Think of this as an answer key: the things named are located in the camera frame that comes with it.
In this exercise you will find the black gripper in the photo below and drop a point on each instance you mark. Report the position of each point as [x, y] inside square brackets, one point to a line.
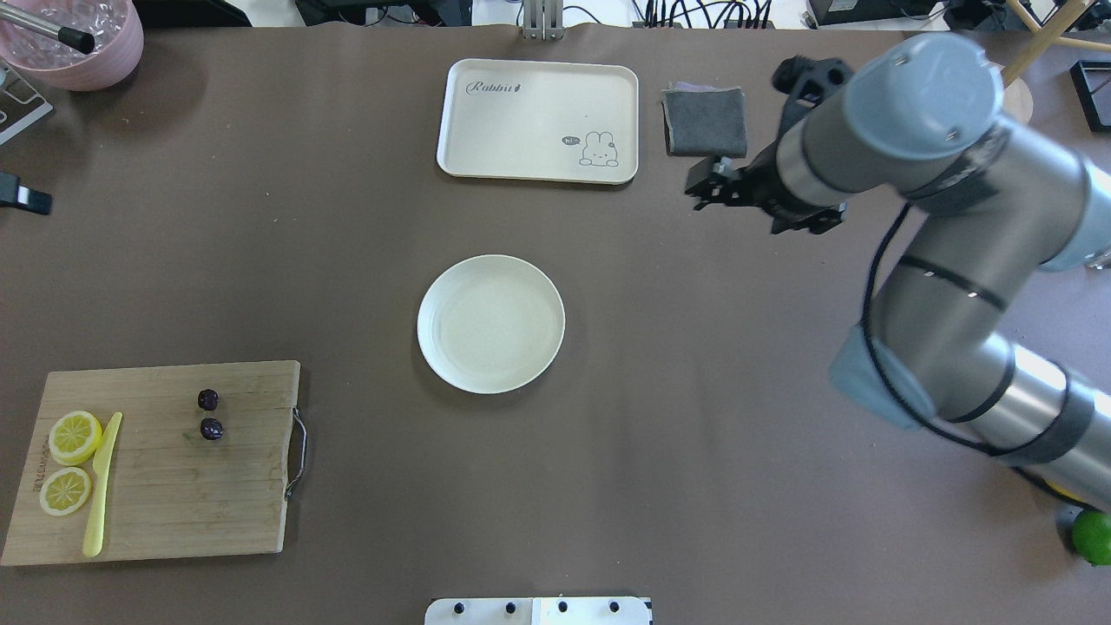
[764, 180]

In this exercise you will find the cream round plate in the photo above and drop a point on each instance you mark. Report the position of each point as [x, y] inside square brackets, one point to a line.
[491, 324]

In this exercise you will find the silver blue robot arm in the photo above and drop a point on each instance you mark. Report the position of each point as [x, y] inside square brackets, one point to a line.
[1000, 201]

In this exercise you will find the cream rabbit tray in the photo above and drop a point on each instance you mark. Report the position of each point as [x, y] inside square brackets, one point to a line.
[517, 120]

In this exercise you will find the grey folded cloth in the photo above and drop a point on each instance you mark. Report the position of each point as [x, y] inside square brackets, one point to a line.
[705, 121]

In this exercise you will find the green lime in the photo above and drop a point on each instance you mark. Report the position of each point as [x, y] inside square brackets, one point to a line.
[1090, 537]

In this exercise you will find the pink bowl with ice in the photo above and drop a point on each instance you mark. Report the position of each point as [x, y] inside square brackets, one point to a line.
[119, 44]

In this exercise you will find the black metal muddler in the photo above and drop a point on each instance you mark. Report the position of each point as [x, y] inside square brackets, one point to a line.
[81, 41]

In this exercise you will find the white cup rack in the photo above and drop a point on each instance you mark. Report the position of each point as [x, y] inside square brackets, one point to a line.
[21, 104]

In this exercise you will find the yellow plastic knife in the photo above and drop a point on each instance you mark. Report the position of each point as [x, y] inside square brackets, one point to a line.
[93, 537]

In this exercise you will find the aluminium frame post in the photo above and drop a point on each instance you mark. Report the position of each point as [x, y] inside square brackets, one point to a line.
[542, 20]

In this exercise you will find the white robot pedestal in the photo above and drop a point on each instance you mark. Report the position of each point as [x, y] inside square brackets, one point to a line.
[602, 609]

